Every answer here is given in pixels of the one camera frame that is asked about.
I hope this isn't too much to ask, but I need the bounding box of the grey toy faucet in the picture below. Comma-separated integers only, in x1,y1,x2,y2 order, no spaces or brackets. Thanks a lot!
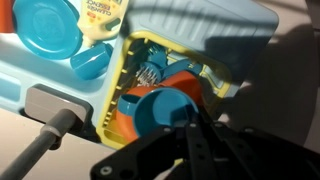
0,83,93,180

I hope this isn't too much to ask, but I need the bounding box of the cream soap bottle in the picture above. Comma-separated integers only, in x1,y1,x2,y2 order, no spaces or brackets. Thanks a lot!
76,0,131,48

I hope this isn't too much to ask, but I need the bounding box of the small blue cup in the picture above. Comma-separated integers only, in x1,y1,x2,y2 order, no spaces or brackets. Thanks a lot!
70,43,114,81

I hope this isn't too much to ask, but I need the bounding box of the orange cup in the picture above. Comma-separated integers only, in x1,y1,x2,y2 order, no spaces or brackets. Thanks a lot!
0,0,16,35

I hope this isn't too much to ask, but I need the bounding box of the orange bowl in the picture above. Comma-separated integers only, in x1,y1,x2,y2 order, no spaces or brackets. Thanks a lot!
114,70,205,143

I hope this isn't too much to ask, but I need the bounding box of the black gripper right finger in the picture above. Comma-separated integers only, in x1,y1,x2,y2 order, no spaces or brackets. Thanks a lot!
173,111,320,180

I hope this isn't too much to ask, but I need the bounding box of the light blue toy sink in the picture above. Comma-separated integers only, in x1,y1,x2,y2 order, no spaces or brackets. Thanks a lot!
0,0,280,148

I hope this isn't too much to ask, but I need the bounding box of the yellow dish rack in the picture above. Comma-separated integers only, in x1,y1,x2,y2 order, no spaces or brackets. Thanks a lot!
95,30,233,151

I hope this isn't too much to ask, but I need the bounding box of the blue plate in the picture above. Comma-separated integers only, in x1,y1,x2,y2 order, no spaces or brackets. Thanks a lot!
12,0,84,61

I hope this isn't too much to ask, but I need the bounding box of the blue mug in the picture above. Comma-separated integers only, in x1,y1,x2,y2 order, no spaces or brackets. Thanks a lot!
117,87,201,139

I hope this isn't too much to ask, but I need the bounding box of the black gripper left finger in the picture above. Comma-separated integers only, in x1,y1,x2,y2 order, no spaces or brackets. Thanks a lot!
89,123,188,180

